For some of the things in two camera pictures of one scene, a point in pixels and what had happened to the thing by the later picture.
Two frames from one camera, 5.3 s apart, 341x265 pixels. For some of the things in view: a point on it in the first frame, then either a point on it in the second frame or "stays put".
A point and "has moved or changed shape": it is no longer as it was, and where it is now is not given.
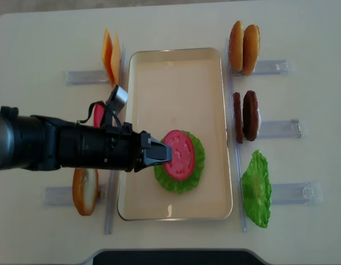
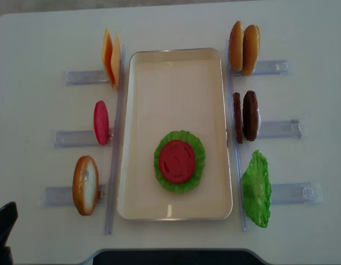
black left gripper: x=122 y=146 to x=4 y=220
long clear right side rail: x=235 y=137 stays put
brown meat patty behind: x=238 y=118 stays put
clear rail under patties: x=293 y=129 stays put
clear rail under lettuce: x=296 y=194 stays put
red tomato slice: x=183 y=158 has moved or changed shape
